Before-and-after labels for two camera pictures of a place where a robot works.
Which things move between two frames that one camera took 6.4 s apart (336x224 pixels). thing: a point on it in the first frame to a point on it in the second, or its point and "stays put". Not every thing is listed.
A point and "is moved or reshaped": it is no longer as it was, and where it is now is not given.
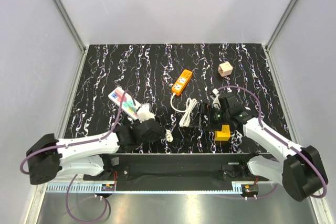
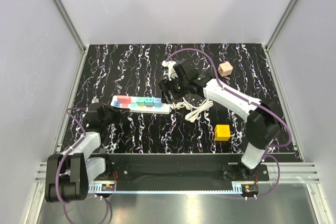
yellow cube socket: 224,134 stays put
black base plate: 219,167 stays put
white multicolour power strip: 129,105 is moved or reshaped
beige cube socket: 225,69 stays put
